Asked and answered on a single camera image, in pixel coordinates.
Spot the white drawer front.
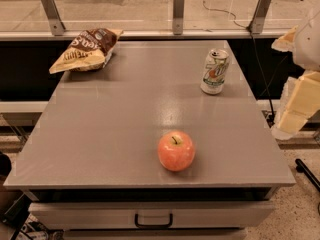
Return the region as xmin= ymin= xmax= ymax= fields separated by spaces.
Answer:
xmin=29 ymin=201 xmax=274 ymax=230

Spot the metal railing bracket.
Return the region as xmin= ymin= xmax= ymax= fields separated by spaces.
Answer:
xmin=172 ymin=0 xmax=184 ymax=35
xmin=248 ymin=0 xmax=272 ymax=34
xmin=40 ymin=0 xmax=65 ymax=36

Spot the black drawer handle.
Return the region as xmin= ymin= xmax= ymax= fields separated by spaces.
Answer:
xmin=134 ymin=213 xmax=173 ymax=230

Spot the red yellow apple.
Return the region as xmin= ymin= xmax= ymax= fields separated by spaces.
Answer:
xmin=157 ymin=130 xmax=195 ymax=172

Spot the white green soda can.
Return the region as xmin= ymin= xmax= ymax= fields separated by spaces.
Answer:
xmin=200 ymin=48 xmax=230 ymax=95

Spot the left metal railing bracket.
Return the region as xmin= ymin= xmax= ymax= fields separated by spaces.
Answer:
xmin=40 ymin=0 xmax=65 ymax=36

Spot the black cable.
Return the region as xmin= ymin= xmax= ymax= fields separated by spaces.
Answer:
xmin=199 ymin=0 xmax=290 ymax=127

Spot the right metal railing bracket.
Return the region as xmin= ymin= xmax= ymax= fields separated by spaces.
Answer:
xmin=248 ymin=0 xmax=272 ymax=34

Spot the black floor stand leg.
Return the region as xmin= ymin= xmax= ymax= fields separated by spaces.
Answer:
xmin=295 ymin=159 xmax=320 ymax=192

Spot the middle metal railing bracket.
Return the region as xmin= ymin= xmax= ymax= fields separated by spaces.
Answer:
xmin=172 ymin=0 xmax=184 ymax=35

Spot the brown chip bag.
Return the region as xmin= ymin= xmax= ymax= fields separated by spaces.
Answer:
xmin=49 ymin=28 xmax=123 ymax=74

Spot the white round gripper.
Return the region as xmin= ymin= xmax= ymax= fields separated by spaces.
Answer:
xmin=271 ymin=7 xmax=320 ymax=140

